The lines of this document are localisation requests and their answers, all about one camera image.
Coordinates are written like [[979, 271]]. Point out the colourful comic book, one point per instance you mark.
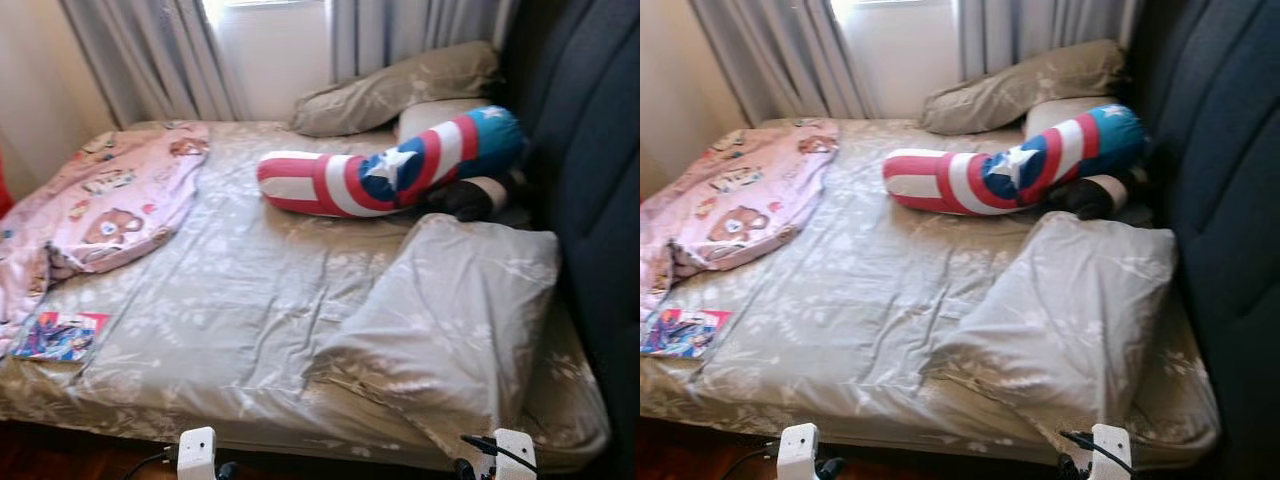
[[60, 337], [685, 333]]

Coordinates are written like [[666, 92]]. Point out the pink cartoon print blanket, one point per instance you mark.
[[110, 200], [730, 200]]

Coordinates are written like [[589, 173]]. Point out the grey floral pillow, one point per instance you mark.
[[450, 320], [1070, 320]]

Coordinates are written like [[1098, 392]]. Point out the bed with grey floral sheet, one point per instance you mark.
[[860, 290], [250, 290]]

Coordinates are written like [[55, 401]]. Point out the black and beige plush toy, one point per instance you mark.
[[1085, 198], [460, 200]]

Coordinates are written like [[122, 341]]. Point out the dark blue upholstered panel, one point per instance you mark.
[[590, 200], [1230, 200]]

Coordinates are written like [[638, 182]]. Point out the red white blue star bolster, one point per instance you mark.
[[340, 185], [965, 183]]

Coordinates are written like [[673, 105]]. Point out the plain white pillow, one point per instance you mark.
[[1050, 113], [430, 115]]

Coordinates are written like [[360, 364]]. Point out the olive floral pillow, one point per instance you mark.
[[1020, 92], [390, 95]]

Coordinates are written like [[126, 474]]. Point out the grey pleated curtain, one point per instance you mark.
[[420, 30], [780, 55], [150, 55], [1050, 30]]

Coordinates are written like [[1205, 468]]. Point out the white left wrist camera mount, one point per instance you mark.
[[798, 452], [196, 455]]

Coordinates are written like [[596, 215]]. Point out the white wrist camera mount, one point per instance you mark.
[[196, 455], [798, 452], [515, 455], [1111, 452]]

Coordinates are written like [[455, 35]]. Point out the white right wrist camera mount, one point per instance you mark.
[[1111, 452], [515, 455]]

